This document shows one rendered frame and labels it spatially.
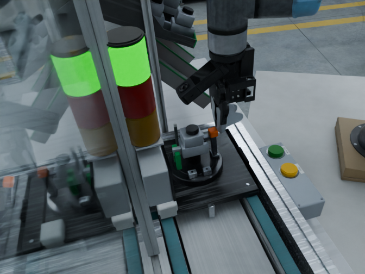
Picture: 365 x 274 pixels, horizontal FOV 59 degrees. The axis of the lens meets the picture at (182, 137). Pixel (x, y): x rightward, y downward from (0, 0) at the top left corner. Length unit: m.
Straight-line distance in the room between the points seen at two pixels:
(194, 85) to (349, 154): 0.53
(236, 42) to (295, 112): 0.62
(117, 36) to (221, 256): 0.51
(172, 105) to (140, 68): 0.84
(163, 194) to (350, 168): 0.61
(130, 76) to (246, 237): 0.49
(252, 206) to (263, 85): 0.66
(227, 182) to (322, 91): 0.67
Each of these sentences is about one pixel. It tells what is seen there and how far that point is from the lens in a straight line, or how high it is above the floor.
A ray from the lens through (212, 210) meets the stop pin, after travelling 0.76.
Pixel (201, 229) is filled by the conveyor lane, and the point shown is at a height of 0.92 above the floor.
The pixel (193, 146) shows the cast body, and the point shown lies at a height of 1.06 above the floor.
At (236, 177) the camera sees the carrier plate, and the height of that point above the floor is 0.97.
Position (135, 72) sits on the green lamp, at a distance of 0.39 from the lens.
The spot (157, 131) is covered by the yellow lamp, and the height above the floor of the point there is 1.28.
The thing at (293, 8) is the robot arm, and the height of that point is 1.36.
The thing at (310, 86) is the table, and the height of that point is 0.86.
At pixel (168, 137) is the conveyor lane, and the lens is 0.94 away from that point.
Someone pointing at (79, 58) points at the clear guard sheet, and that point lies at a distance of 0.17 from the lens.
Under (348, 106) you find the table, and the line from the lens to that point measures 1.28.
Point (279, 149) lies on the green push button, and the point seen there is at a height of 0.97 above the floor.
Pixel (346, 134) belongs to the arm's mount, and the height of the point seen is 0.91.
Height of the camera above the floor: 1.56
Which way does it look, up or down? 41 degrees down
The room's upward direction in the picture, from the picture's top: 6 degrees counter-clockwise
